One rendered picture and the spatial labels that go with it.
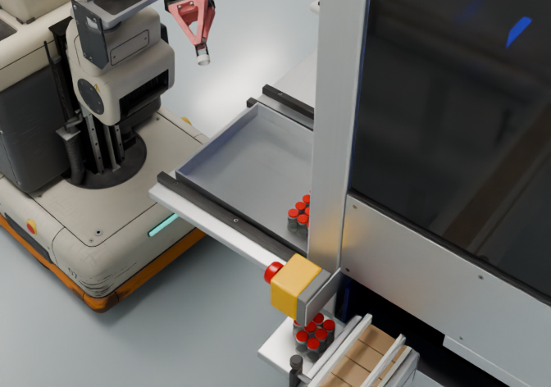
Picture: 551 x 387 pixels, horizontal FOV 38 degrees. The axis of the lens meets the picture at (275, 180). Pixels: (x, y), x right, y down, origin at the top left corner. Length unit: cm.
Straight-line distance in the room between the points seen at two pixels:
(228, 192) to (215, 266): 100
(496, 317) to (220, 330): 139
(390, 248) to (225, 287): 139
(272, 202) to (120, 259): 85
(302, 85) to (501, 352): 85
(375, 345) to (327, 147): 38
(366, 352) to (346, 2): 61
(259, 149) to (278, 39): 176
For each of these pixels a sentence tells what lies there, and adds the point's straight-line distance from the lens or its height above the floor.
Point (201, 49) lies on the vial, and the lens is 137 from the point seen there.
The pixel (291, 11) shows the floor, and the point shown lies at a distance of 356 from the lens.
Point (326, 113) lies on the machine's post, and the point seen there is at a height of 134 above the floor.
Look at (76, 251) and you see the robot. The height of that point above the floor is 27.
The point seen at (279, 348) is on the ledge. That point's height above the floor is 88.
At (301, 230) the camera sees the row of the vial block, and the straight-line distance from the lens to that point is 150.
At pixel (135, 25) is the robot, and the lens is 202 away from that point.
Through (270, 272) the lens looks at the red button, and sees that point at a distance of 131.
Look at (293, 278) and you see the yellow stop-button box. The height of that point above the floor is 103.
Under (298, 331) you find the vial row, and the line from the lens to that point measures 135.
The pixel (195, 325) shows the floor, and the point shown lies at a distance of 246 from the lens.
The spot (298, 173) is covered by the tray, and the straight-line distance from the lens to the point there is 163.
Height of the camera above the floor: 207
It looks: 47 degrees down
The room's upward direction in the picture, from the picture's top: straight up
